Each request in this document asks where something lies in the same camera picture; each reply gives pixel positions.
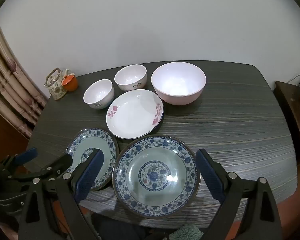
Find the green fluffy cloth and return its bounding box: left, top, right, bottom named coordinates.
left=169, top=224, right=204, bottom=240

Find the small white bowl blue base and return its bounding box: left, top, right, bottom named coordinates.
left=83, top=79, right=115, bottom=110

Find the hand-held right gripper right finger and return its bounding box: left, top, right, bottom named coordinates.
left=195, top=148, right=283, bottom=240

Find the large pink bowl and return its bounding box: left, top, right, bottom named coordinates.
left=151, top=62, right=207, bottom=105

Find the dark wooden cabinet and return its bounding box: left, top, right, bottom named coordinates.
left=275, top=81, right=300, bottom=167

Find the small blue floral plate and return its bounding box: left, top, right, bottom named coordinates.
left=66, top=128, right=119, bottom=190

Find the small white bowl pink base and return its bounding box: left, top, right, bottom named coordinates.
left=114, top=64, right=148, bottom=92

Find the beige patterned curtain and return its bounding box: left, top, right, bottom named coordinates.
left=0, top=17, right=47, bottom=139

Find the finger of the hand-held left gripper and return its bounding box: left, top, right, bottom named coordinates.
left=25, top=153, right=73, bottom=183
left=0, top=147, right=38, bottom=173

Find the floral ceramic teapot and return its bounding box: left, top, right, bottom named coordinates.
left=44, top=67, right=70, bottom=101

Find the brown wooden furniture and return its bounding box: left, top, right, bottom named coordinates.
left=0, top=110, right=32, bottom=165

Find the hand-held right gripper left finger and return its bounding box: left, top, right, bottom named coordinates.
left=18, top=148, right=104, bottom=240

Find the orange cup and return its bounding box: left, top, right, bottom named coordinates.
left=61, top=73, right=79, bottom=92

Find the white plate with pink flowers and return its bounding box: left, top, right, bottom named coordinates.
left=106, top=89, right=165, bottom=140

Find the large blue floral plate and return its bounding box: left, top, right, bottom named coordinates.
left=112, top=135, right=202, bottom=218

